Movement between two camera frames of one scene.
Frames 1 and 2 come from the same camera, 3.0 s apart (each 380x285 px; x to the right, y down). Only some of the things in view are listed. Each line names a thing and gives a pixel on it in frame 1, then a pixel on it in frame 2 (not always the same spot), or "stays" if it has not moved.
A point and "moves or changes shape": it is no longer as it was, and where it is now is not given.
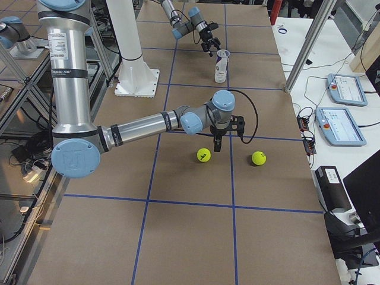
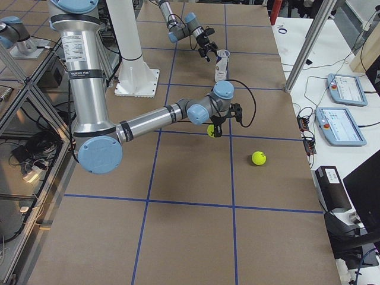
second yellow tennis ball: (259, 158) stays
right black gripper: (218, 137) → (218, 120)
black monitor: (363, 184) stays
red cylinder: (276, 6) stays
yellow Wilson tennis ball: (203, 154) moves or changes shape
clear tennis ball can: (221, 66) stays
